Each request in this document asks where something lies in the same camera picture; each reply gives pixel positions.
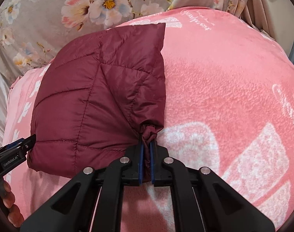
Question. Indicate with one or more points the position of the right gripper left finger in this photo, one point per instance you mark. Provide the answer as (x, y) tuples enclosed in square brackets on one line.
[(92, 200)]

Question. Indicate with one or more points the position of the maroon quilted puffer jacket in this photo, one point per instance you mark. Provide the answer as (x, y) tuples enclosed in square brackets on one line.
[(103, 92)]

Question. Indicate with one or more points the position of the grey floral bed sheet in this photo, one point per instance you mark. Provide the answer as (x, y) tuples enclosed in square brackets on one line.
[(33, 31)]

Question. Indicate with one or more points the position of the person's left hand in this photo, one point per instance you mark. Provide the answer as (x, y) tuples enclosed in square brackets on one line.
[(15, 217)]

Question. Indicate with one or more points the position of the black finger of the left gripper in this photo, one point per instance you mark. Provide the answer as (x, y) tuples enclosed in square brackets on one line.
[(24, 144)]

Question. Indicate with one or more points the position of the beige curtain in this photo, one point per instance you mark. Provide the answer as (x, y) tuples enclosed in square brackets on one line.
[(274, 18)]

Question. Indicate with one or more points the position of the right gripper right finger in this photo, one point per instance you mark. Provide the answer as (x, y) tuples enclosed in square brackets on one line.
[(201, 200)]

